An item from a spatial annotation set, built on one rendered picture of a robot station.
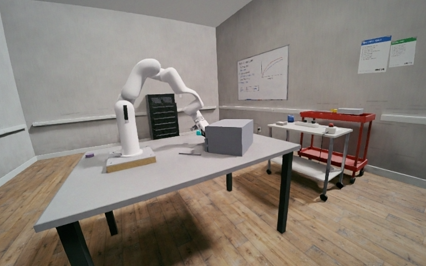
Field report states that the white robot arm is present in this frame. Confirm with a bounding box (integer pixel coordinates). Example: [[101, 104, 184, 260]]
[[114, 59, 204, 158]]

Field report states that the grey cabinet with drawers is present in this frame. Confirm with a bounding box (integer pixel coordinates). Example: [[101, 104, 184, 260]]
[[204, 119, 253, 156]]

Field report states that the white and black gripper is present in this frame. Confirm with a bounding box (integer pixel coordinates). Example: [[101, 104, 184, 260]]
[[196, 119, 209, 137]]

